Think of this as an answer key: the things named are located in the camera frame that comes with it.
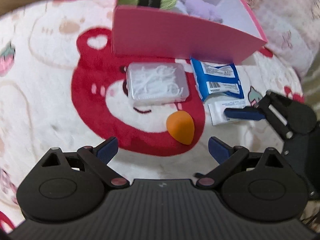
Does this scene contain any blue tissue packet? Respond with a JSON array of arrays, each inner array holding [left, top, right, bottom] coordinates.
[[190, 58, 244, 102]]

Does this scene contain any clear floss pick box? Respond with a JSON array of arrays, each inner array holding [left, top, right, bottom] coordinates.
[[126, 62, 190, 107]]

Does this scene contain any white tissue packet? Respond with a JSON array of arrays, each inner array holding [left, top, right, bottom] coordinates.
[[208, 99, 247, 126]]

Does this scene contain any purple plush toy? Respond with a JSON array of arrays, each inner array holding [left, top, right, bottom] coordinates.
[[176, 0, 223, 23]]

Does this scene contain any orange makeup sponge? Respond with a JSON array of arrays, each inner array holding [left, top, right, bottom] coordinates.
[[166, 111, 195, 145]]

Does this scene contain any bear print fleece blanket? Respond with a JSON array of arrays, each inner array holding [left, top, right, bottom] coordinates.
[[0, 0, 304, 233]]

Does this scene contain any pink cardboard box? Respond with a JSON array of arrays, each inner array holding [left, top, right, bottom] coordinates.
[[112, 0, 267, 64]]

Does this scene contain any pink checkered pillow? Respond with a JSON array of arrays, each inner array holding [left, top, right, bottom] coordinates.
[[245, 0, 319, 77]]

